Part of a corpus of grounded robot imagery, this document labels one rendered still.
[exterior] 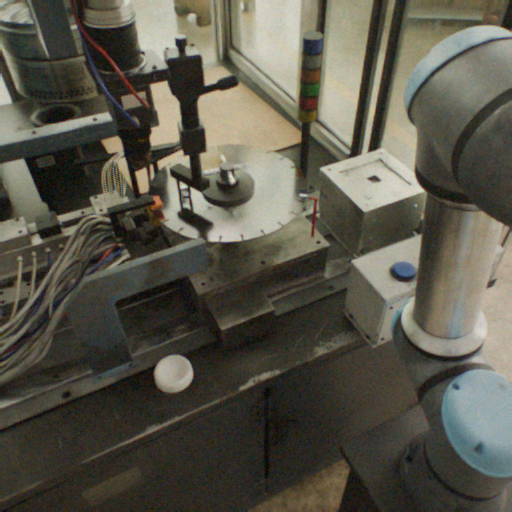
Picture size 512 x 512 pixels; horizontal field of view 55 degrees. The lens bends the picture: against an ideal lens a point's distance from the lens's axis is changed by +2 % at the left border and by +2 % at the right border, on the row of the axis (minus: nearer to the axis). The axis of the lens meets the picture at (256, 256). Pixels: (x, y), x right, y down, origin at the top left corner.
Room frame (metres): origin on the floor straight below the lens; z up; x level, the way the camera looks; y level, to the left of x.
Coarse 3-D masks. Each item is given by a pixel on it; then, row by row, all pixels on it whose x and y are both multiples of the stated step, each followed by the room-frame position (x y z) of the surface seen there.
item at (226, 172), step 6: (222, 156) 0.86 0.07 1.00; (222, 162) 0.84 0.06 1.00; (228, 162) 0.83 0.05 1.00; (216, 168) 0.82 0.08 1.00; (222, 168) 0.81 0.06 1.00; (228, 168) 0.81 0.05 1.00; (234, 168) 0.82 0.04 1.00; (240, 168) 0.83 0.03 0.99; (204, 174) 0.81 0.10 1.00; (222, 174) 0.81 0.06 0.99; (228, 174) 0.80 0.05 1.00; (234, 174) 0.82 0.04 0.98; (228, 180) 0.81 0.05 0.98
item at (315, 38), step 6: (306, 36) 1.06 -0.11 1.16; (312, 36) 1.06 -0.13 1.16; (318, 36) 1.06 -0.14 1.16; (306, 42) 1.05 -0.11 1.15; (312, 42) 1.04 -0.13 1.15; (318, 42) 1.05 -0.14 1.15; (306, 48) 1.05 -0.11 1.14; (312, 48) 1.04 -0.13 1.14; (318, 48) 1.05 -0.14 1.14; (312, 54) 1.04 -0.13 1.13
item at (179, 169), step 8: (192, 160) 0.76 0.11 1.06; (200, 160) 0.77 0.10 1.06; (176, 168) 0.80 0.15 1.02; (184, 168) 0.80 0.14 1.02; (192, 168) 0.76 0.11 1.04; (200, 168) 0.76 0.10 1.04; (176, 176) 0.79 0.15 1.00; (184, 176) 0.77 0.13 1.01; (192, 176) 0.76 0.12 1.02; (200, 176) 0.76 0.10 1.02; (192, 184) 0.76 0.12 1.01; (200, 184) 0.75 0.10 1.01; (208, 184) 0.76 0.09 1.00
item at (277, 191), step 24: (240, 144) 0.99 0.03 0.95; (168, 168) 0.89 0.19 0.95; (264, 168) 0.89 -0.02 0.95; (288, 168) 0.89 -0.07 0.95; (168, 192) 0.81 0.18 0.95; (192, 192) 0.81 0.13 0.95; (264, 192) 0.80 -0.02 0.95; (288, 192) 0.80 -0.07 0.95; (168, 216) 0.73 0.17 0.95; (192, 216) 0.73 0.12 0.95; (216, 216) 0.73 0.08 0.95; (240, 216) 0.73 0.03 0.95; (264, 216) 0.73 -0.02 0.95; (288, 216) 0.73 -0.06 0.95; (216, 240) 0.66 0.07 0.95; (240, 240) 0.66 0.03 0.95
